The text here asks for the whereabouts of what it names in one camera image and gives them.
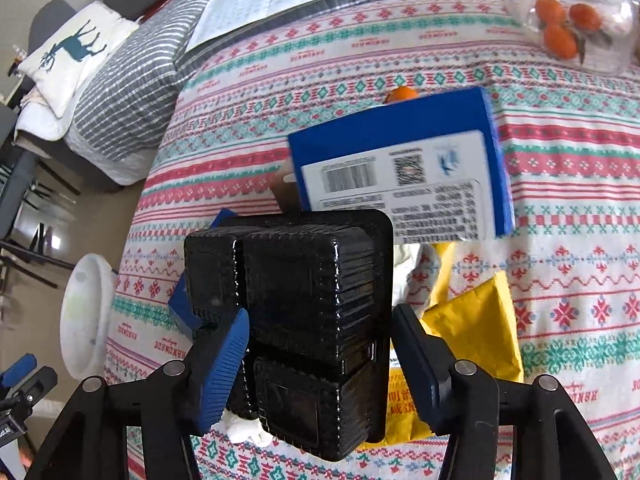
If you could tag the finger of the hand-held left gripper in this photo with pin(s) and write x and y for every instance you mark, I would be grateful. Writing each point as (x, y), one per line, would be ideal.
(20, 366)

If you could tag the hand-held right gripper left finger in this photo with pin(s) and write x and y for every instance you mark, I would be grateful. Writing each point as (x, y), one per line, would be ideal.
(222, 365)

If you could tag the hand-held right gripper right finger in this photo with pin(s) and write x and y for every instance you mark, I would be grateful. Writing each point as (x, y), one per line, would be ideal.
(424, 375)

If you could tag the yellow padded envelope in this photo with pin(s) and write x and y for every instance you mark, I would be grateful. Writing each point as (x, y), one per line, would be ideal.
(475, 325)

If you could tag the black plastic food tray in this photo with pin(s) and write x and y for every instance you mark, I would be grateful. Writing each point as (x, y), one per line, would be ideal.
(310, 285)

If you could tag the patterned knit blanket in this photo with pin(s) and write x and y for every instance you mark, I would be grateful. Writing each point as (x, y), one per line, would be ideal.
(575, 185)

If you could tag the white folded blanket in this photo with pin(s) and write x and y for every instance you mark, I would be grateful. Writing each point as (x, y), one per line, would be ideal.
(37, 120)

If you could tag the blue box with white label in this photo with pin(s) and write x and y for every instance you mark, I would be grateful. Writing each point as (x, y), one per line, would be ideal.
(390, 130)

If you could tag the small orange tangerine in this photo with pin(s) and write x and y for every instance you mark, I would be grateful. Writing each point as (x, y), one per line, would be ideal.
(560, 41)
(586, 16)
(402, 95)
(550, 9)

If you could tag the grey striped quilt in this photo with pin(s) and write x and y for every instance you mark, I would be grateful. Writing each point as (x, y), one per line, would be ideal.
(125, 90)

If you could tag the white deer print pillow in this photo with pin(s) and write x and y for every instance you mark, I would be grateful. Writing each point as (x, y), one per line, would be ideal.
(60, 60)

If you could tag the clear glass jar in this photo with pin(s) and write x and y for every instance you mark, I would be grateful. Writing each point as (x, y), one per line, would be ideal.
(610, 45)

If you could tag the black metal chair frame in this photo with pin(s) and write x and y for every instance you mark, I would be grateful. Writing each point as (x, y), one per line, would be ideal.
(20, 252)

